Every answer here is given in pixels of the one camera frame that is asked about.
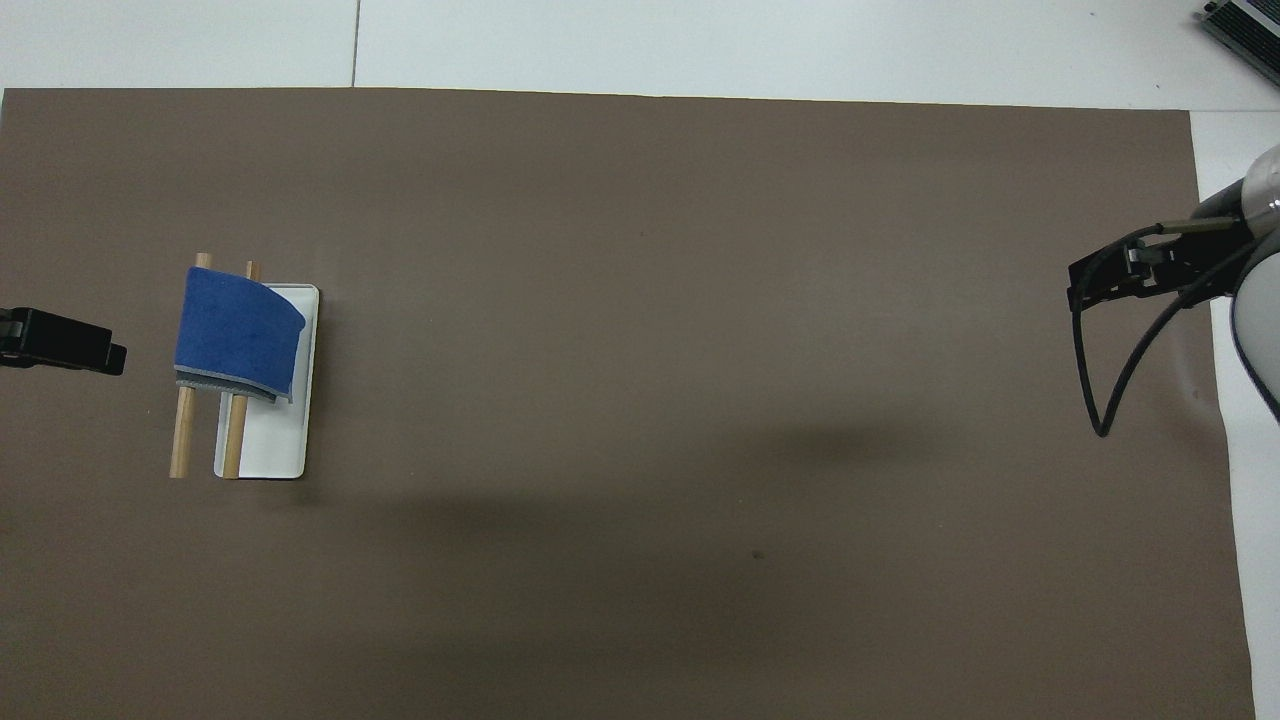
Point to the grey ribbed metal box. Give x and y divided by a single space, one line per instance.
1247 24

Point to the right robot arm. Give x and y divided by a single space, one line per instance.
1262 310

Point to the blue towel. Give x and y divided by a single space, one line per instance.
238 325

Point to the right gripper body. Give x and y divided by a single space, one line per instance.
1215 260

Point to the white rack base plate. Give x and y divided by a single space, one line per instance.
278 440

